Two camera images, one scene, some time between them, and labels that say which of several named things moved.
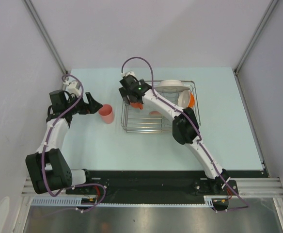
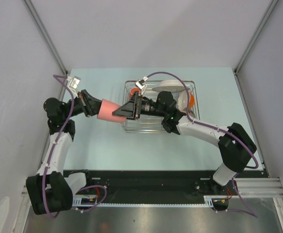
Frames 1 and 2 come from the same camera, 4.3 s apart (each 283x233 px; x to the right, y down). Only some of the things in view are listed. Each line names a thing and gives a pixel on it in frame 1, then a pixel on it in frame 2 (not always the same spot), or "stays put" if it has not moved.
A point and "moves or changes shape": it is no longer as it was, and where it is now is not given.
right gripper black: (123, 94) → (129, 110)
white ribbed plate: (170, 86) stays put
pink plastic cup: (106, 113) moves or changes shape
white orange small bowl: (185, 99) stays put
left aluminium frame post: (45, 34) stays put
